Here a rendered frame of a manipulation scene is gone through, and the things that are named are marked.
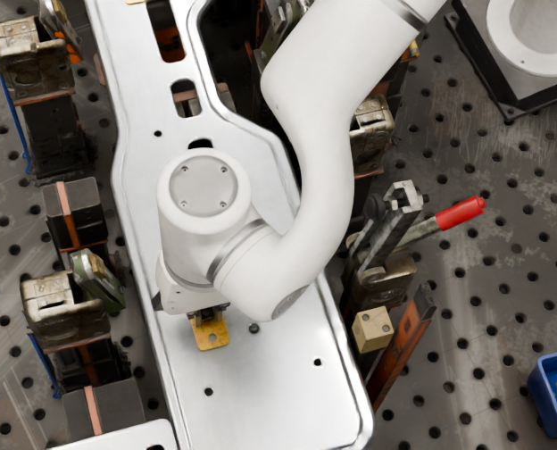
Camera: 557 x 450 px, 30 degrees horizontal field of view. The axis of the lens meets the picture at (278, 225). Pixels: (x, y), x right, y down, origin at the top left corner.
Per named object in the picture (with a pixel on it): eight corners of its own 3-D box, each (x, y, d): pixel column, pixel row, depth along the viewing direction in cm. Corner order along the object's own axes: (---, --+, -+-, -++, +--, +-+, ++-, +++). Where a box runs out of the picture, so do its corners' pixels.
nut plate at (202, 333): (180, 286, 124) (180, 282, 123) (211, 278, 125) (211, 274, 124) (199, 352, 121) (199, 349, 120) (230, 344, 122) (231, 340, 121)
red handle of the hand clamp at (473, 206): (350, 241, 121) (474, 182, 115) (358, 245, 123) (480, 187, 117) (361, 274, 120) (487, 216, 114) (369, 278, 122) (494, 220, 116)
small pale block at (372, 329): (324, 394, 151) (355, 312, 118) (347, 387, 152) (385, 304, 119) (331, 417, 150) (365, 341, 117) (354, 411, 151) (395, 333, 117)
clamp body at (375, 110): (286, 216, 163) (306, 92, 128) (357, 199, 164) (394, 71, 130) (303, 270, 159) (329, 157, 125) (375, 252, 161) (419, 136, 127)
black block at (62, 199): (53, 265, 157) (20, 179, 130) (123, 248, 159) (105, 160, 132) (63, 315, 154) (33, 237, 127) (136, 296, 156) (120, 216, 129)
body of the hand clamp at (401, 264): (320, 331, 155) (349, 239, 123) (364, 320, 156) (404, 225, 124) (332, 369, 153) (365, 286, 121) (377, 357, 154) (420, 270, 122)
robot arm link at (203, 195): (270, 251, 104) (205, 189, 106) (278, 194, 92) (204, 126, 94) (209, 307, 101) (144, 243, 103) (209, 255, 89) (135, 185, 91)
